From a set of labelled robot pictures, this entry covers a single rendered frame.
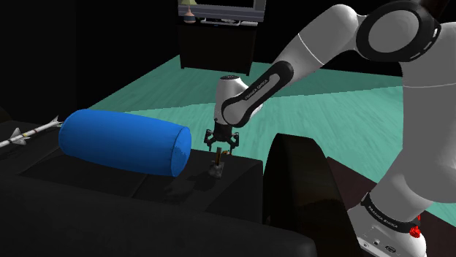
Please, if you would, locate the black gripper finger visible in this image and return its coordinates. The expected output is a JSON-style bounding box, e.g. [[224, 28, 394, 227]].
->
[[226, 132, 240, 156], [203, 129, 217, 153]]

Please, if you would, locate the small grey and brown mallet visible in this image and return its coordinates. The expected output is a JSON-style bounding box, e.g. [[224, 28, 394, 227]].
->
[[208, 146, 229, 177]]

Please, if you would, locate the black television cabinet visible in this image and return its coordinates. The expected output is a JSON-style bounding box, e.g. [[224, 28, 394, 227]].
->
[[177, 0, 267, 77]]

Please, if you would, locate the blue bolster pillow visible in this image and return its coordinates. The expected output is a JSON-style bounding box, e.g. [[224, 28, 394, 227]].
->
[[58, 108, 193, 178]]

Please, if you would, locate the dark robot stand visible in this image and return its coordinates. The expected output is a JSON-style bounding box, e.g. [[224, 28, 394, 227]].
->
[[326, 156, 456, 257]]

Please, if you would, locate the white toy missile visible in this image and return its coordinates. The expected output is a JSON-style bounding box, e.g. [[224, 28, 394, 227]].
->
[[0, 115, 64, 149]]

